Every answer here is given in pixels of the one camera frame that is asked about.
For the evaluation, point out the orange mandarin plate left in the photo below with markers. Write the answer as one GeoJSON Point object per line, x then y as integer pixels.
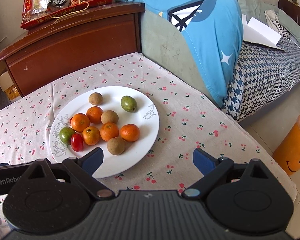
{"type": "Point", "coordinates": [109, 131]}

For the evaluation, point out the white paper sheet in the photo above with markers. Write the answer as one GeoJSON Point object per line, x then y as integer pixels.
{"type": "Point", "coordinates": [256, 32]}

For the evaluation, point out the brown kiwi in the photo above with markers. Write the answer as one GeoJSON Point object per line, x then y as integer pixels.
{"type": "Point", "coordinates": [116, 146]}

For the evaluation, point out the blue cartoon blanket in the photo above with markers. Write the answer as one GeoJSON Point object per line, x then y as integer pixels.
{"type": "Point", "coordinates": [213, 32]}

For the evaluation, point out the brown kiwi plate top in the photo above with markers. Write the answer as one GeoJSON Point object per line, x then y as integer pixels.
{"type": "Point", "coordinates": [96, 99]}

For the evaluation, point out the brown kiwi plate middle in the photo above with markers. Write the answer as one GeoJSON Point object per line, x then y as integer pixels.
{"type": "Point", "coordinates": [109, 116]}

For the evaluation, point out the orange mandarin plate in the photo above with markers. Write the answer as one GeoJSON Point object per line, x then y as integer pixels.
{"type": "Point", "coordinates": [94, 114]}
{"type": "Point", "coordinates": [130, 132]}
{"type": "Point", "coordinates": [109, 131]}

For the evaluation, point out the green lime on plate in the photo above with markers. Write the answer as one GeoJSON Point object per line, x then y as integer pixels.
{"type": "Point", "coordinates": [128, 104]}

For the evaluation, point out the white plate with drawing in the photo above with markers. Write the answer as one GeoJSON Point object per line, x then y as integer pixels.
{"type": "Point", "coordinates": [146, 118]}

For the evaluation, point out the houndstooth sofa cover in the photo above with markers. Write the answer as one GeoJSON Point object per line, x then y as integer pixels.
{"type": "Point", "coordinates": [261, 76]}

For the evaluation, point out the brown kiwi plate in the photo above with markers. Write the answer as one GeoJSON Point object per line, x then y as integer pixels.
{"type": "Point", "coordinates": [96, 99]}
{"type": "Point", "coordinates": [109, 116]}

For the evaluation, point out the dark wooden cabinet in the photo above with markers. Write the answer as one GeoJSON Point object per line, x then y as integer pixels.
{"type": "Point", "coordinates": [68, 44]}

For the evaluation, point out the open cardboard box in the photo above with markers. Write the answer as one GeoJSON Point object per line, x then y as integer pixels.
{"type": "Point", "coordinates": [7, 85]}

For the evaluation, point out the orange mandarin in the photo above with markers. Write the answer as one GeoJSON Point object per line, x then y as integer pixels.
{"type": "Point", "coordinates": [91, 135]}
{"type": "Point", "coordinates": [80, 122]}

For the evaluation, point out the green sofa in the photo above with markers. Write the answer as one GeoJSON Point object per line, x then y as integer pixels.
{"type": "Point", "coordinates": [163, 44]}

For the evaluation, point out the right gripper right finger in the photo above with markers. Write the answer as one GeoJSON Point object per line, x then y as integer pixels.
{"type": "Point", "coordinates": [214, 171]}

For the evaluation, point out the green lime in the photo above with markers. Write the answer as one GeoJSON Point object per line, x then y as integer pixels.
{"type": "Point", "coordinates": [65, 135]}
{"type": "Point", "coordinates": [128, 104]}

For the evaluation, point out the orange mandarin plate right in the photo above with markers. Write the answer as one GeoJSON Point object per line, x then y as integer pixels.
{"type": "Point", "coordinates": [130, 132]}

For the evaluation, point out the orange mandarin plate top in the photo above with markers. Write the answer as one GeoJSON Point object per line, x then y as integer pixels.
{"type": "Point", "coordinates": [94, 114]}

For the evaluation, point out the red cherry tomato back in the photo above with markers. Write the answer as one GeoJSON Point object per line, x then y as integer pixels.
{"type": "Point", "coordinates": [76, 142]}

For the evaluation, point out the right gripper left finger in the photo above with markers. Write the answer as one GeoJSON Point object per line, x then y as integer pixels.
{"type": "Point", "coordinates": [81, 172]}

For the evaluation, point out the orange smiley bin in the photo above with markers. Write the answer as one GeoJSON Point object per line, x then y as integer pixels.
{"type": "Point", "coordinates": [287, 154]}

